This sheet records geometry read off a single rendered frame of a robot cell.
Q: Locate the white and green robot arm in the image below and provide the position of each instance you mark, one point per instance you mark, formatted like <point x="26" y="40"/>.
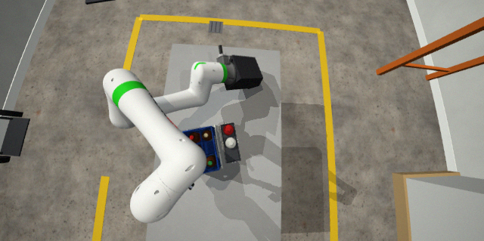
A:
<point x="182" y="161"/>

